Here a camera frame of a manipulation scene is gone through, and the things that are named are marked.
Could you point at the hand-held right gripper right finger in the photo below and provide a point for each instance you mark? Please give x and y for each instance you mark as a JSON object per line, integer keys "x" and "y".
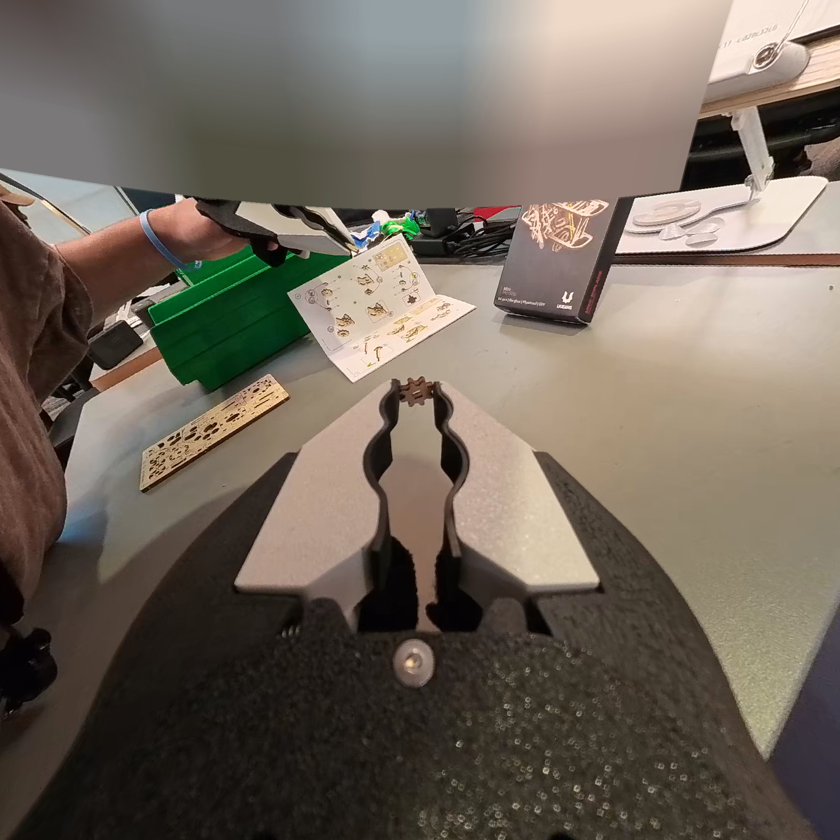
{"x": 518, "y": 518}

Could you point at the grey round disc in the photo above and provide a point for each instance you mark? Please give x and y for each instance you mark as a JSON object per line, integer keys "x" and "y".
{"x": 663, "y": 213}

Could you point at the plywood parts sheet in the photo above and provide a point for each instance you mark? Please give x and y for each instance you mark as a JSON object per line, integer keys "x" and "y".
{"x": 216, "y": 433}

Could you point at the person's left hand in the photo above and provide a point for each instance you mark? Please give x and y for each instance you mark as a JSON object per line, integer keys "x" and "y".
{"x": 190, "y": 236}

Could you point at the small wooden gear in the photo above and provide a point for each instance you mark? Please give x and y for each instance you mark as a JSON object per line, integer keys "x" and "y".
{"x": 415, "y": 394}

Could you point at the grey desk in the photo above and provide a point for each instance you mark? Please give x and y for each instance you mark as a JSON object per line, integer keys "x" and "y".
{"x": 656, "y": 426}

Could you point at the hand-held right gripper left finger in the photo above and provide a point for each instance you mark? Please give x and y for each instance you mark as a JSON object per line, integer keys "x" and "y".
{"x": 315, "y": 518}

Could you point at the person in brown shirt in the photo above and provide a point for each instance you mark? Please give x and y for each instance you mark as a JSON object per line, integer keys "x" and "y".
{"x": 33, "y": 394}

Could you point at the person's left forearm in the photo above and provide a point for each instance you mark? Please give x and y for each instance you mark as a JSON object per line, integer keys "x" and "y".
{"x": 105, "y": 269}

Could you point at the black box device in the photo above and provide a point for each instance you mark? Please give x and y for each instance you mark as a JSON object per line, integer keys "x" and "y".
{"x": 115, "y": 344}

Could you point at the white instruction leaflet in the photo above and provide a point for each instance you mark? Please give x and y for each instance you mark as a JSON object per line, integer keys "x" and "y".
{"x": 367, "y": 308}

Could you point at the black model kit box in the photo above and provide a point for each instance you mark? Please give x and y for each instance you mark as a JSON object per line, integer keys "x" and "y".
{"x": 558, "y": 262}

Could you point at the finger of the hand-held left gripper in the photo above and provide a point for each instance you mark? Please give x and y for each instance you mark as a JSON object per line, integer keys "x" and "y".
{"x": 338, "y": 226}
{"x": 289, "y": 233}

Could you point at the white stand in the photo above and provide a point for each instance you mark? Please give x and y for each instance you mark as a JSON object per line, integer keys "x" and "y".
{"x": 774, "y": 216}

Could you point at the blue wristband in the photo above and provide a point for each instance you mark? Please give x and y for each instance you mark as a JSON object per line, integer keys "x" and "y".
{"x": 145, "y": 229}

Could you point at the crumpled green wrapper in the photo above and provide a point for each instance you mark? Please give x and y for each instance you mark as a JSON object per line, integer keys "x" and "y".
{"x": 401, "y": 226}

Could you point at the green plastic bin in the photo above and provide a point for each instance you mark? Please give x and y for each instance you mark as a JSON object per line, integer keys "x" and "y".
{"x": 223, "y": 341}

